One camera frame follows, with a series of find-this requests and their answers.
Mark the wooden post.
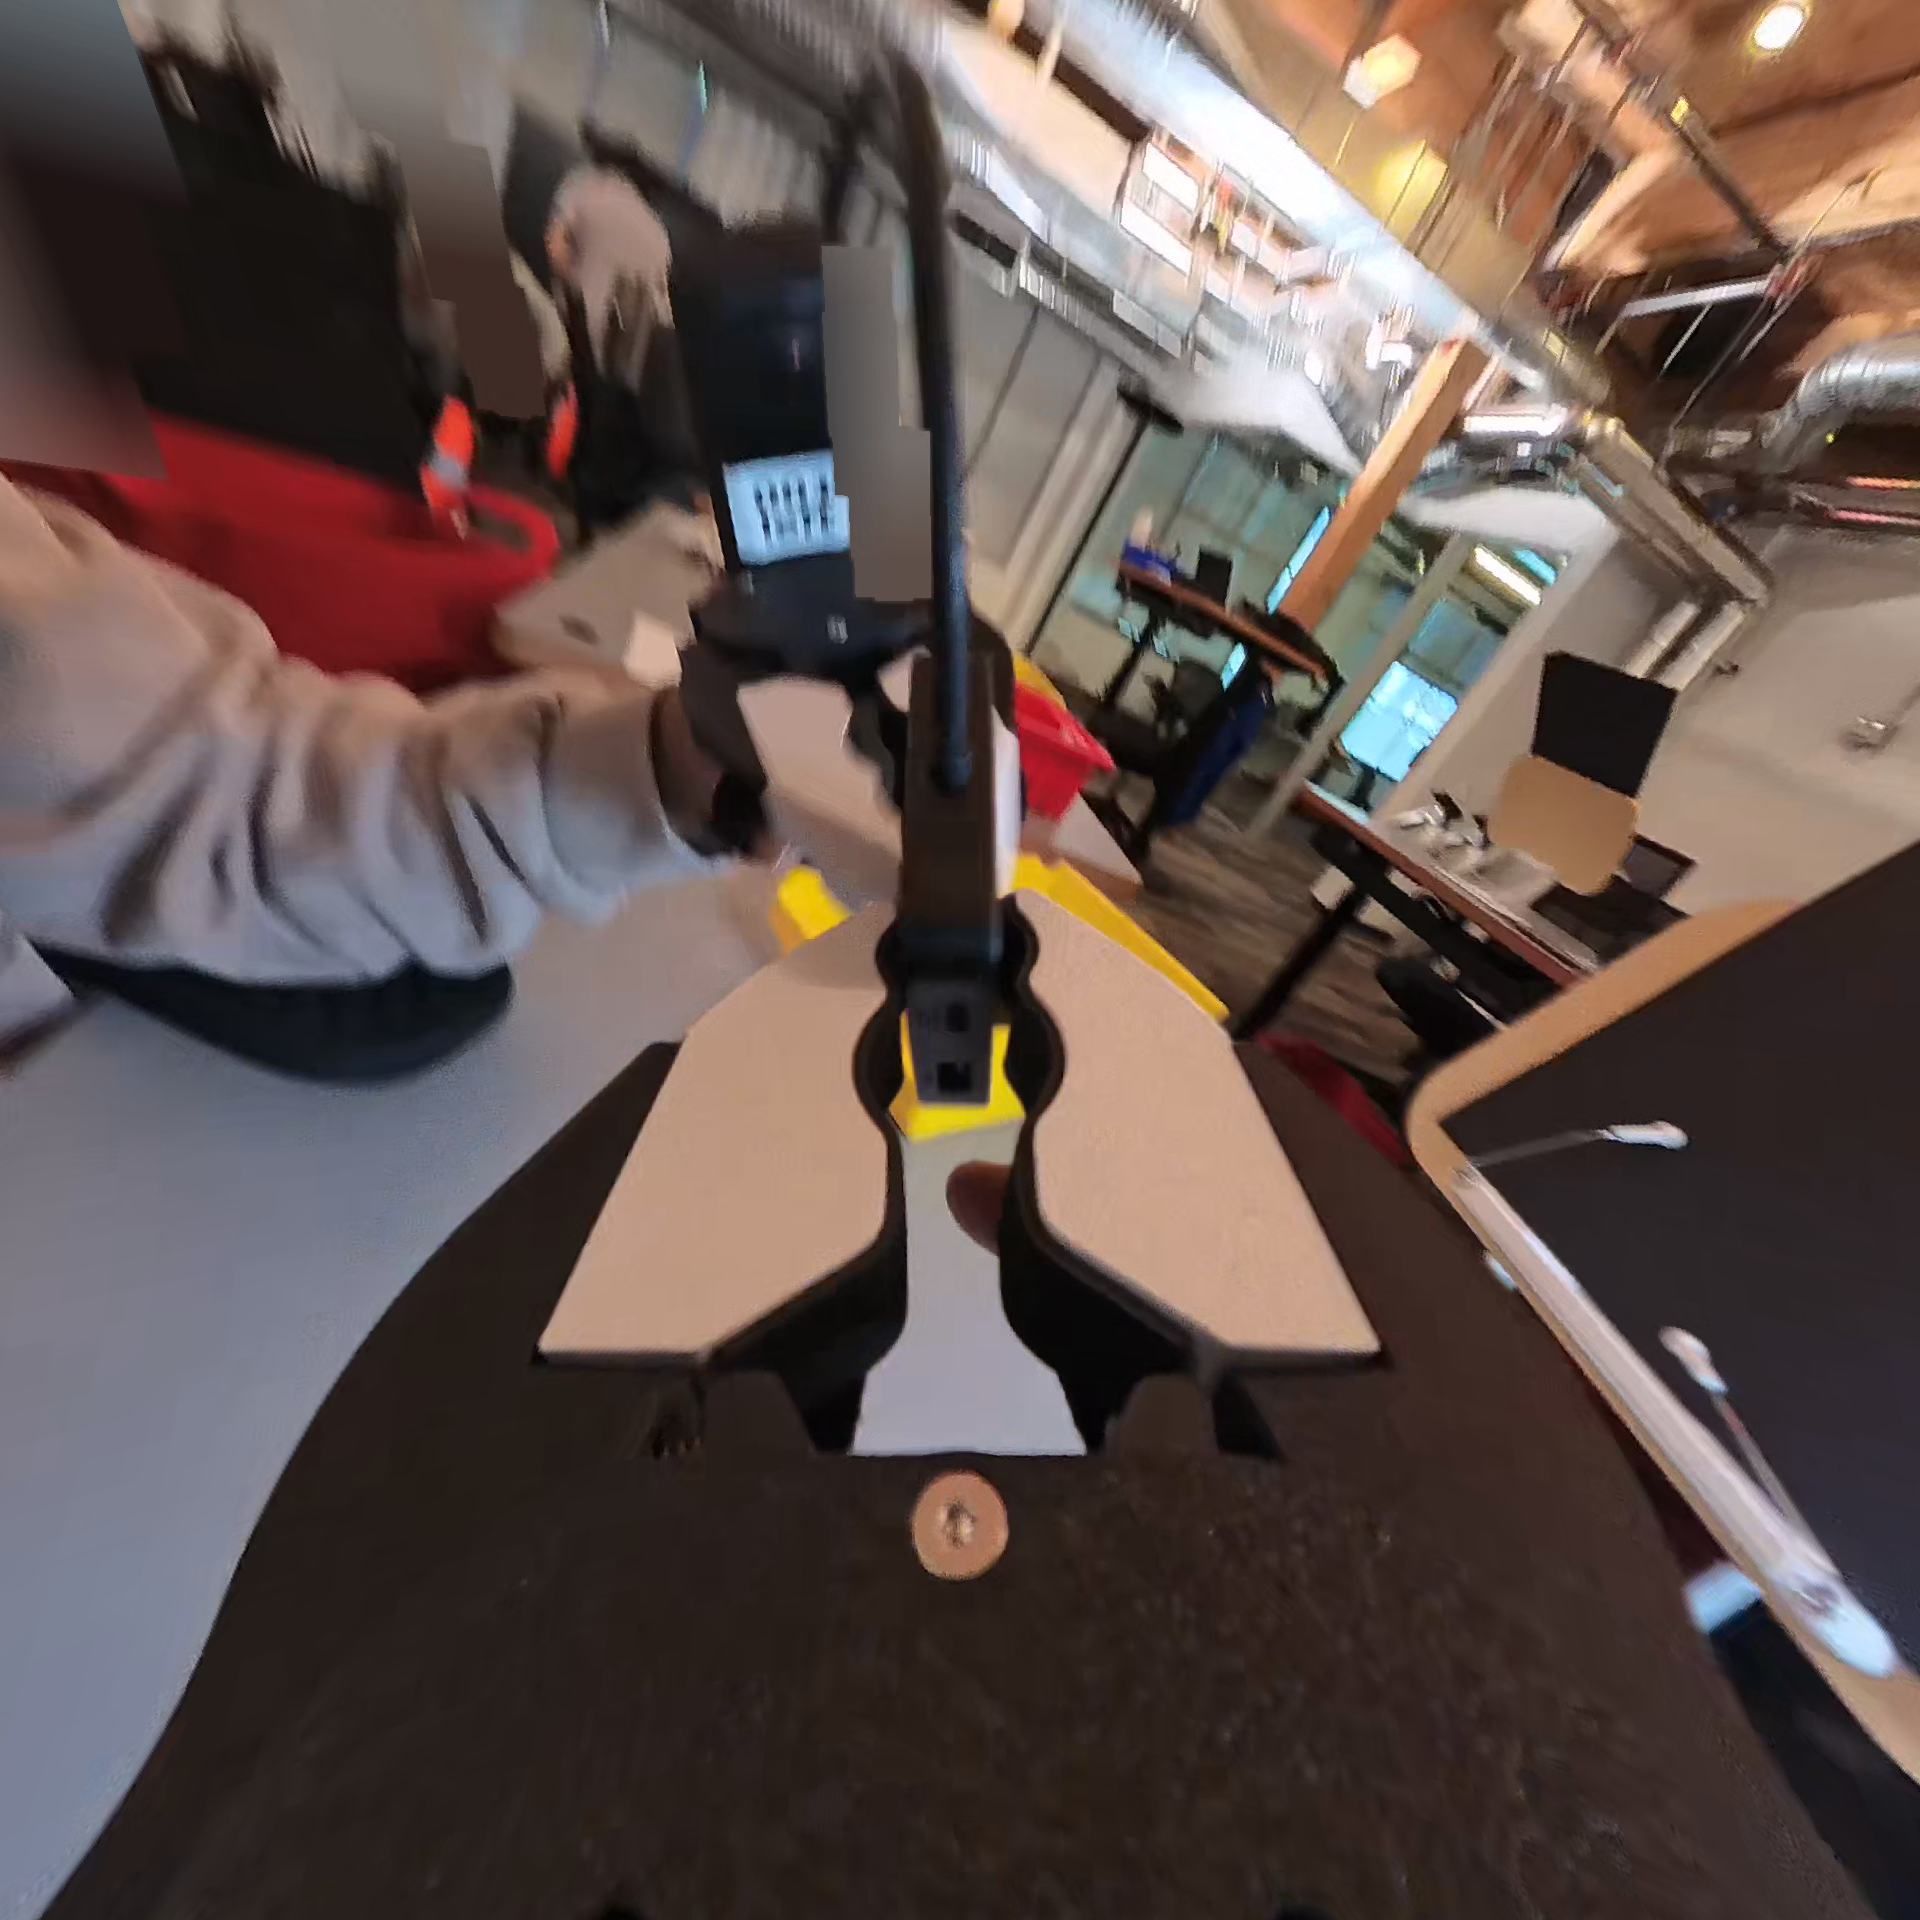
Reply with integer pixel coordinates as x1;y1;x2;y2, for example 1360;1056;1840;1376
1276;331;1501;634

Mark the yellow plastic bin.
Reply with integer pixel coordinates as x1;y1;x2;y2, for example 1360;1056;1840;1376
767;852;1232;1143

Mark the black adapter cable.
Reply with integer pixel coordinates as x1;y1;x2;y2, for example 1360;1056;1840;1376
855;61;1037;1143

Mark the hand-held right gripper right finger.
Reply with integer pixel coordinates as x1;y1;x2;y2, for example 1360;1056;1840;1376
998;897;1384;1383

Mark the tan cardboard sheet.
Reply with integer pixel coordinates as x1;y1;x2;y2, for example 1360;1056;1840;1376
1492;753;1644;897

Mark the large red object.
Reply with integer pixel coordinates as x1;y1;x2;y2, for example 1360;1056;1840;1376
0;421;561;693

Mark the silver air duct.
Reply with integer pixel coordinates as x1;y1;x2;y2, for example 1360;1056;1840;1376
1560;325;1920;578

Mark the cluttered wooden desk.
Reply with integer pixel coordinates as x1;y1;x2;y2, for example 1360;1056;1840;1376
1232;786;1607;1039

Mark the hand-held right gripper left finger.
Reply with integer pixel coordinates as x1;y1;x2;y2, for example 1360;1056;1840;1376
542;897;906;1383

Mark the black panel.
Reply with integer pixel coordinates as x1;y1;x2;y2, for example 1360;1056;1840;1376
1530;651;1681;797

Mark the red plastic bin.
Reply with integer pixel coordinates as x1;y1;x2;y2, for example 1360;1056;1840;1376
1021;676;1118;819

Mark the person's left forearm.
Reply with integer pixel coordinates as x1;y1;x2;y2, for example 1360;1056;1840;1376
0;466;736;1052

